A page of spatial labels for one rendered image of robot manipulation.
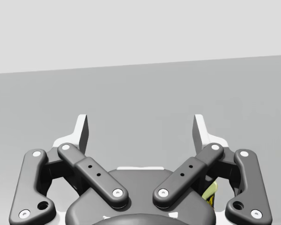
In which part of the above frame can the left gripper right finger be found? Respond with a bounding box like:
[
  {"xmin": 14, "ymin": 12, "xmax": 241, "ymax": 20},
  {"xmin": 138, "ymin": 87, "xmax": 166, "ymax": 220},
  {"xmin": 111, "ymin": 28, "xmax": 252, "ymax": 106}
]
[{"xmin": 152, "ymin": 114, "xmax": 274, "ymax": 225}]

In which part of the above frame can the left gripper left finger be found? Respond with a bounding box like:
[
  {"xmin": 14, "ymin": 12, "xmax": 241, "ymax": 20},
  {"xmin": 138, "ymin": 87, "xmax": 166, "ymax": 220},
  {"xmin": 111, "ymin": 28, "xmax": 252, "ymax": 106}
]
[{"xmin": 8, "ymin": 114, "xmax": 129, "ymax": 225}]

